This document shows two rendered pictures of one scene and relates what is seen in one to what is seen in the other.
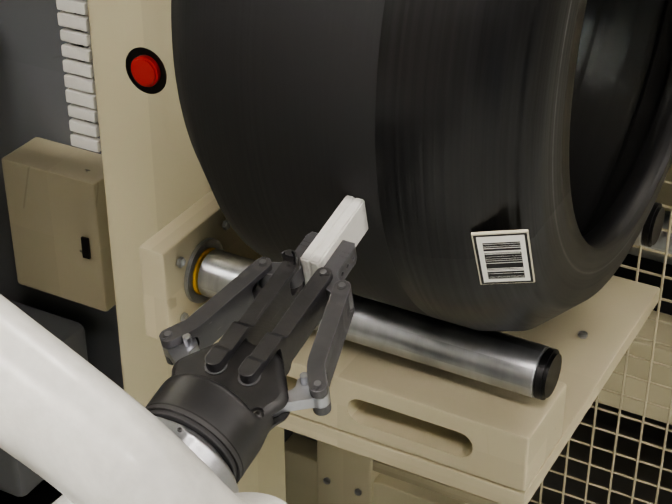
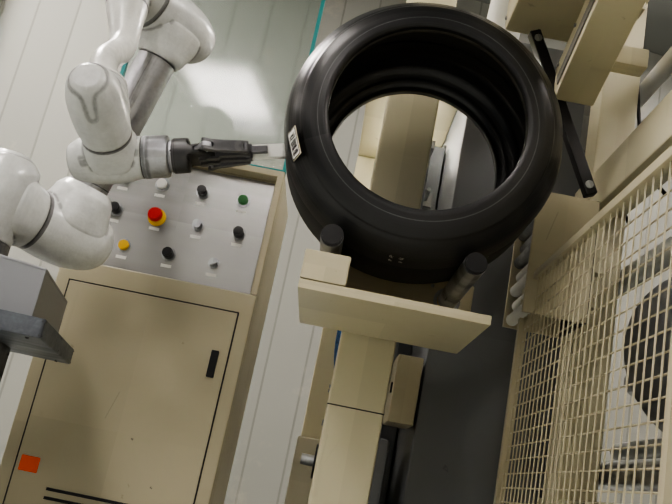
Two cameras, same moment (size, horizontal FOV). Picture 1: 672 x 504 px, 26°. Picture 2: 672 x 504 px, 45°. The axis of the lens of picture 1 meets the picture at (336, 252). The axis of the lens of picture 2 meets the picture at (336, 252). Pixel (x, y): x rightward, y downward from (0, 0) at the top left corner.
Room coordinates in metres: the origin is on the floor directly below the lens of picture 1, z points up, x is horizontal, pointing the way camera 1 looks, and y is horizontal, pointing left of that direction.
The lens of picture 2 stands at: (0.30, -1.51, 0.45)
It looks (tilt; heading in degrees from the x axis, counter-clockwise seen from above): 16 degrees up; 63
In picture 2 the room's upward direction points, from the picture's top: 12 degrees clockwise
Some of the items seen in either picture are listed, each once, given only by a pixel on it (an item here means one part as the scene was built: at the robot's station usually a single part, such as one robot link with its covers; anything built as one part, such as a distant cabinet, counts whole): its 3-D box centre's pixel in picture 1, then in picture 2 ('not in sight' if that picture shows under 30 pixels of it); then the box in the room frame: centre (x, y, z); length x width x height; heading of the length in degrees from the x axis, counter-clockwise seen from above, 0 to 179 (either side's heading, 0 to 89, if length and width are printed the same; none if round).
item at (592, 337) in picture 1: (426, 334); (386, 318); (1.19, -0.09, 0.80); 0.37 x 0.36 x 0.02; 151
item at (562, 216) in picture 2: not in sight; (549, 266); (1.63, -0.08, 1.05); 0.20 x 0.15 x 0.30; 61
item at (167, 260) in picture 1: (269, 202); (386, 290); (1.27, 0.07, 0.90); 0.40 x 0.03 x 0.10; 151
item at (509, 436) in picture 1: (360, 377); (323, 288); (1.06, -0.02, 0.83); 0.36 x 0.09 x 0.06; 61
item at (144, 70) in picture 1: (148, 69); not in sight; (1.24, 0.17, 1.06); 0.03 x 0.02 x 0.03; 61
